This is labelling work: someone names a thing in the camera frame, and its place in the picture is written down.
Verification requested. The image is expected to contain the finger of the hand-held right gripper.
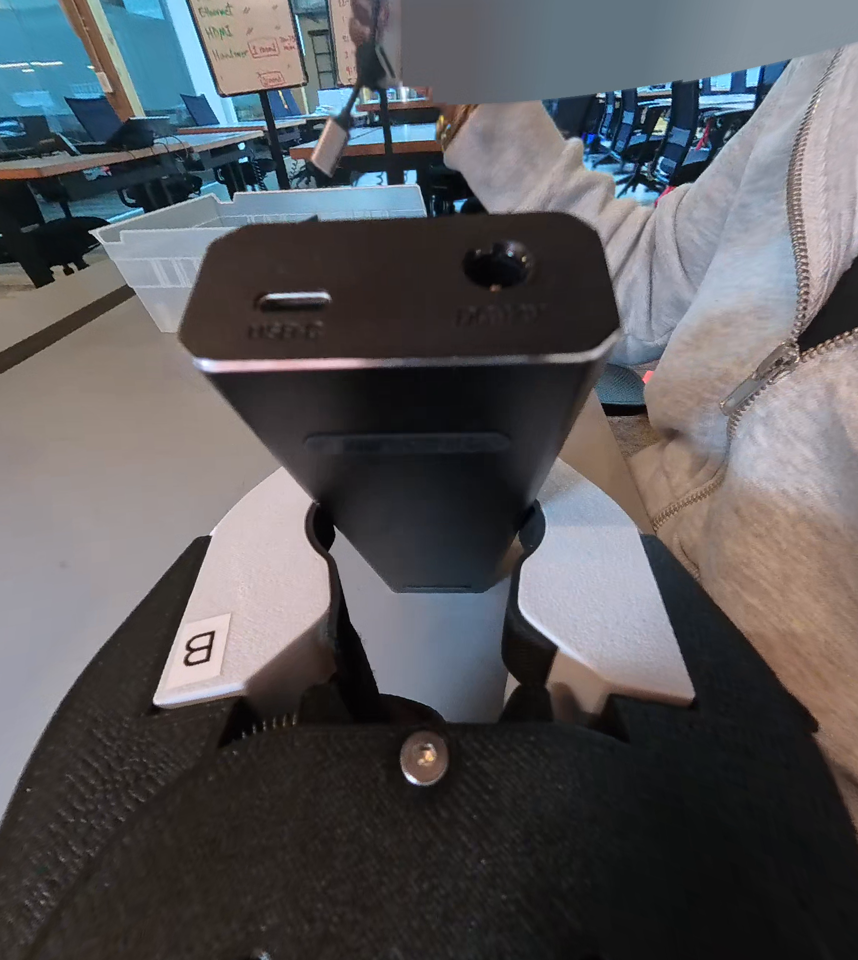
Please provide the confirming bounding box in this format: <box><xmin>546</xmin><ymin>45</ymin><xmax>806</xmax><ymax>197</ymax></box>
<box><xmin>350</xmin><ymin>0</ymin><xmax>401</xmax><ymax>85</ymax></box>

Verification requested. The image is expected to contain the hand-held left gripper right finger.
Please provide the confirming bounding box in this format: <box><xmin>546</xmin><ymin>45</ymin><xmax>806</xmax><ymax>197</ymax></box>
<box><xmin>501</xmin><ymin>457</ymin><xmax>697</xmax><ymax>726</ymax></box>

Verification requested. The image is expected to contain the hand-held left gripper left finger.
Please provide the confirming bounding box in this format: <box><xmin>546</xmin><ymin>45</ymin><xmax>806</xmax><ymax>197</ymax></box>
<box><xmin>151</xmin><ymin>466</ymin><xmax>383</xmax><ymax>725</ymax></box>

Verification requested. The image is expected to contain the black usb cable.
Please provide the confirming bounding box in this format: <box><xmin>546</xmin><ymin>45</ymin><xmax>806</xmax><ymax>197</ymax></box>
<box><xmin>311</xmin><ymin>63</ymin><xmax>400</xmax><ymax>180</ymax></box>

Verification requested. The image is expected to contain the black usb hub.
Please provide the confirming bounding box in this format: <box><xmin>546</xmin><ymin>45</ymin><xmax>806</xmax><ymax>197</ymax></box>
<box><xmin>177</xmin><ymin>212</ymin><xmax>621</xmax><ymax>595</ymax></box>

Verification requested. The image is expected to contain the clear plastic bin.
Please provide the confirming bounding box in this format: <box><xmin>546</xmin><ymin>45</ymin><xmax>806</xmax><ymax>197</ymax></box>
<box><xmin>90</xmin><ymin>183</ymin><xmax>430</xmax><ymax>335</ymax></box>

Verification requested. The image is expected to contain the handwritten whiteboard on stand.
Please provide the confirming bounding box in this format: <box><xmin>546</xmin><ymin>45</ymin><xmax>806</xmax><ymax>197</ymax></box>
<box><xmin>326</xmin><ymin>0</ymin><xmax>361</xmax><ymax>88</ymax></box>
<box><xmin>187</xmin><ymin>0</ymin><xmax>308</xmax><ymax>190</ymax></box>

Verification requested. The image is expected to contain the wooden office desk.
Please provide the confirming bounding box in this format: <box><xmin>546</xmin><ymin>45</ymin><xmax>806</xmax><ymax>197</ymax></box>
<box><xmin>0</xmin><ymin>129</ymin><xmax>265</xmax><ymax>219</ymax></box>
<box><xmin>290</xmin><ymin>120</ymin><xmax>446</xmax><ymax>187</ymax></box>

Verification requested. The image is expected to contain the person in grey hoodie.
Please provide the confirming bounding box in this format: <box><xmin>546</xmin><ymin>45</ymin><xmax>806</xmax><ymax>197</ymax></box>
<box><xmin>624</xmin><ymin>30</ymin><xmax>858</xmax><ymax>939</ymax></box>

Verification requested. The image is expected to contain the black bag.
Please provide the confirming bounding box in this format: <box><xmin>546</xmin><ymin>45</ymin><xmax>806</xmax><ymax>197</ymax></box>
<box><xmin>105</xmin><ymin>116</ymin><xmax>175</xmax><ymax>151</ymax></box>

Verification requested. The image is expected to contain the row of black office chairs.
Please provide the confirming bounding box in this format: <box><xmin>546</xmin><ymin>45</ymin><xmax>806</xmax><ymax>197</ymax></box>
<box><xmin>545</xmin><ymin>60</ymin><xmax>793</xmax><ymax>202</ymax></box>

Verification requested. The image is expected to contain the gold bracelet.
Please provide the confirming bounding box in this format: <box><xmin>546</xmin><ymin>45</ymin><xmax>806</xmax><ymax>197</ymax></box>
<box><xmin>435</xmin><ymin>103</ymin><xmax>478</xmax><ymax>147</ymax></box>

